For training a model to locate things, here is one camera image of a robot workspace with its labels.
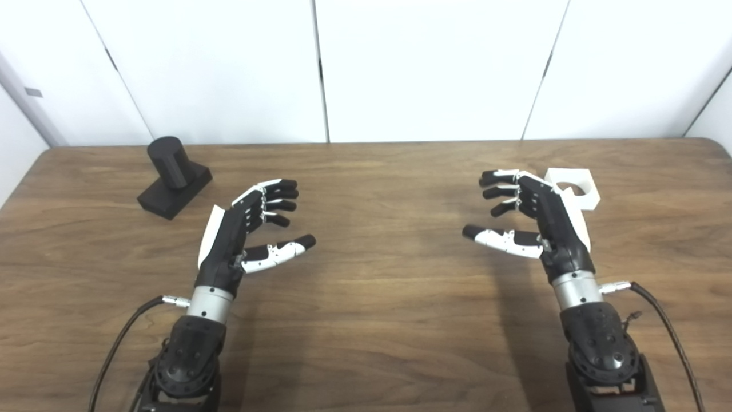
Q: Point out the small grey wall tag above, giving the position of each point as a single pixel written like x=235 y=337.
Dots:
x=34 y=92

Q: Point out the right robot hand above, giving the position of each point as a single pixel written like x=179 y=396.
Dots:
x=557 y=229

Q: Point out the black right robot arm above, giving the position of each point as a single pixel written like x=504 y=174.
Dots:
x=600 y=349

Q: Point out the black peg with square base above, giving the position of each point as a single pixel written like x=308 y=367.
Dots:
x=168 y=163

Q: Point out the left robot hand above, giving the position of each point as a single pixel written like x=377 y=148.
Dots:
x=226 y=240

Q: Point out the white square piece with hole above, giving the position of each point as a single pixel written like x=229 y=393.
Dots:
x=589 y=197

